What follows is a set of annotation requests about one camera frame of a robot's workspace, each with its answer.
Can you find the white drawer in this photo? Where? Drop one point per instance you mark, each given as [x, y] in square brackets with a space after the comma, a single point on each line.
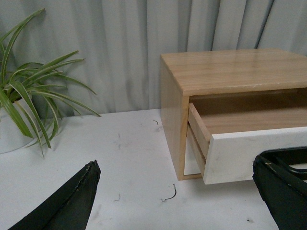
[229, 131]
[194, 158]

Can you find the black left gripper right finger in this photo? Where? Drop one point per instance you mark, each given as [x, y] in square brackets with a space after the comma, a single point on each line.
[284, 194]

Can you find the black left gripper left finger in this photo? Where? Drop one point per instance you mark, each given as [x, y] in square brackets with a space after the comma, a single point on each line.
[69, 207]

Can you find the grey curtain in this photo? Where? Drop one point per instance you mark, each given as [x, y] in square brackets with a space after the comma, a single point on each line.
[119, 42]

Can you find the wooden drawer cabinet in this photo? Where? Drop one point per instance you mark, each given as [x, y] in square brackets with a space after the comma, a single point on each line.
[214, 73]

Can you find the green spider plant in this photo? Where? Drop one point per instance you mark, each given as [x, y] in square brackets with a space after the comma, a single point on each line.
[36, 83]

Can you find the white bottom drawer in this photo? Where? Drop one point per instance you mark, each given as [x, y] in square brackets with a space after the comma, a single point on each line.
[194, 158]

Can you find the white top drawer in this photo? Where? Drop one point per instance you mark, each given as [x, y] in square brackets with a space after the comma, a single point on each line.
[229, 131]

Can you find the white plant pot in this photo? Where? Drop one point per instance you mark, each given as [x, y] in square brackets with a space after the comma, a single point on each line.
[11, 138]

